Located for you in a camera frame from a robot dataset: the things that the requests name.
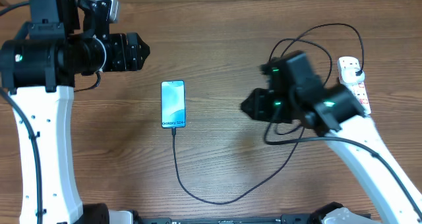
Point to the white power strip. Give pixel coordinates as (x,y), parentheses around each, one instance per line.
(358,90)

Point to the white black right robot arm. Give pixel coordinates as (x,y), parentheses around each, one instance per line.
(295,92)

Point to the white charger plug adapter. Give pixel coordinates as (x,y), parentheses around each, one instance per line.
(349,77)

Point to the black smartphone lit screen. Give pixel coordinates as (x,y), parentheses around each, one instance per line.
(173,104)

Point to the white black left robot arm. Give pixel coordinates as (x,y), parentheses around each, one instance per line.
(38,67)

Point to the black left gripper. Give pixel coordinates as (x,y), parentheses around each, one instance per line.
(128,56)

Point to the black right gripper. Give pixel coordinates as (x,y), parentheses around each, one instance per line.
(255,100)

